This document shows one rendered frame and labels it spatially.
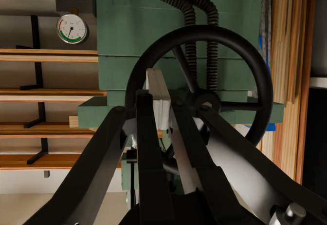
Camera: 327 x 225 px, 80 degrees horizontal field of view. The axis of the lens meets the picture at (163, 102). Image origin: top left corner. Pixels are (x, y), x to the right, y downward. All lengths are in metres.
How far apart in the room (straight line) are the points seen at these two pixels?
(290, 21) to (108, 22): 1.68
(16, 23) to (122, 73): 3.15
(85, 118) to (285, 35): 1.76
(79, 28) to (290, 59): 1.75
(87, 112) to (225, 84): 0.39
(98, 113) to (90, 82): 2.60
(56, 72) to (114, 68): 2.80
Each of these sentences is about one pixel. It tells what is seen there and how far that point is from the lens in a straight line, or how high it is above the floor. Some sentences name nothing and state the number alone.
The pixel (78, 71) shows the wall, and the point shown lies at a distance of 3.20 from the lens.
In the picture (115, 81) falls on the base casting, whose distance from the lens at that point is 0.53.
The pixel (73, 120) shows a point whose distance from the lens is 0.73.
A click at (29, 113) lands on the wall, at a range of 3.58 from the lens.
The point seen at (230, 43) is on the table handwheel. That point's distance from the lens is 0.39.
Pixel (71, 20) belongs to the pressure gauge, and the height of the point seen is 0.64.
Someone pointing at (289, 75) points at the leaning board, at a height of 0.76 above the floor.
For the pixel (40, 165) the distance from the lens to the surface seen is 3.19.
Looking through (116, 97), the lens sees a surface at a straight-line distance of 0.54.
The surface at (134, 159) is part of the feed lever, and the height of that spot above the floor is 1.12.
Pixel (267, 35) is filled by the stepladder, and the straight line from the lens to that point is 1.52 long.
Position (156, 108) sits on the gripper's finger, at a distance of 0.15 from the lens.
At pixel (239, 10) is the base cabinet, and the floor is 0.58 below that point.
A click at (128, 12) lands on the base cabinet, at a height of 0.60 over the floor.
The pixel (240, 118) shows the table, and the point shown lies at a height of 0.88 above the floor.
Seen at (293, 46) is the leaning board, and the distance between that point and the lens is 1.97.
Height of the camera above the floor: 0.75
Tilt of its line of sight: 9 degrees up
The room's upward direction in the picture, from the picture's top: 179 degrees counter-clockwise
